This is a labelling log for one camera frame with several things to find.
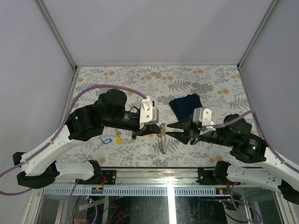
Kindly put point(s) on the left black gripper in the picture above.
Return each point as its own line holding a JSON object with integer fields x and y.
{"x": 146, "y": 129}

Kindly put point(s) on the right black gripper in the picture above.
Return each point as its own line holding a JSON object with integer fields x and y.
{"x": 184, "y": 136}

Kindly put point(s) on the metal keyring with yellow handle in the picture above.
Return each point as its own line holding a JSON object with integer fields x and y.
{"x": 162, "y": 138}

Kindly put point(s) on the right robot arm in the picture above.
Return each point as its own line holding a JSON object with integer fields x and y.
{"x": 277, "y": 174}

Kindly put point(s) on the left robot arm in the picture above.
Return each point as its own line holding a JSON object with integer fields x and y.
{"x": 40, "y": 168}

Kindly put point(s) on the dark blue folded cloth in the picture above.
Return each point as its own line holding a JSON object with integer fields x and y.
{"x": 185, "y": 106}

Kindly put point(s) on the yellow key tag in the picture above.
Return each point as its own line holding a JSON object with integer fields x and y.
{"x": 118, "y": 137}

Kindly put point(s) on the blue key tag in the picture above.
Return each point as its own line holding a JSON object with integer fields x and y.
{"x": 105, "y": 141}

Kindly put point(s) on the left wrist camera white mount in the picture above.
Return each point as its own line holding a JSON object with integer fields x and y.
{"x": 149, "y": 114}

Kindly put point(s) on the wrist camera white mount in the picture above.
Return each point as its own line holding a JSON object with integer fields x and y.
{"x": 149, "y": 114}
{"x": 203, "y": 118}

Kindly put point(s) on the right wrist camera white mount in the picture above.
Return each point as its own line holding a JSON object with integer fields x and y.
{"x": 203, "y": 118}

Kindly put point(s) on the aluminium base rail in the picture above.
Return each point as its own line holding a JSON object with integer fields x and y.
{"x": 152, "y": 177}

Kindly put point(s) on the slotted grey cable duct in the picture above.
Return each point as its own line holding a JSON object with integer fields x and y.
{"x": 131, "y": 191}

